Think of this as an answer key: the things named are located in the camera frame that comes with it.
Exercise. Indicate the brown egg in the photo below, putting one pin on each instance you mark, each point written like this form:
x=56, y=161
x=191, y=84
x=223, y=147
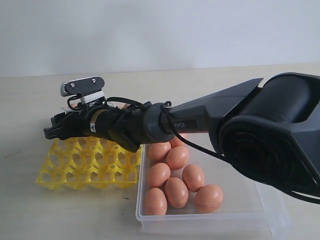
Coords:
x=177, y=157
x=155, y=202
x=176, y=192
x=209, y=198
x=157, y=175
x=176, y=142
x=157, y=152
x=193, y=177

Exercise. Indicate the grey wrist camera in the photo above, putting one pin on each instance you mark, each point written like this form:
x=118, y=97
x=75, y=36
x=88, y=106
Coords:
x=82, y=86

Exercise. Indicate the clear plastic storage box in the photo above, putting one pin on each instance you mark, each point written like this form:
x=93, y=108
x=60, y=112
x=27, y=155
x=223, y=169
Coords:
x=249, y=210

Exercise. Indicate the yellow plastic egg tray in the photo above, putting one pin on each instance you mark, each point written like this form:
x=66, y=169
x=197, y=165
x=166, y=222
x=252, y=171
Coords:
x=89, y=161

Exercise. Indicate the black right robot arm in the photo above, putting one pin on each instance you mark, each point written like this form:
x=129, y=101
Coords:
x=269, y=132

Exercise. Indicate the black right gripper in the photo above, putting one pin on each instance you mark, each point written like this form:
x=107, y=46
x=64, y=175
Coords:
x=111, y=123

